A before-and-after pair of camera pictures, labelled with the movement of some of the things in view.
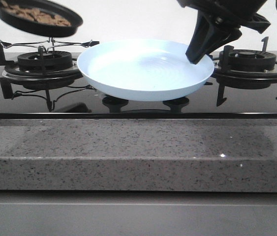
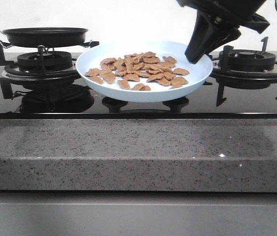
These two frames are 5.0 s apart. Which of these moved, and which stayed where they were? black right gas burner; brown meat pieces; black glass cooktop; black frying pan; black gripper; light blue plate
Moved: brown meat pieces; black frying pan
Stayed: black glass cooktop; light blue plate; black gripper; black right gas burner
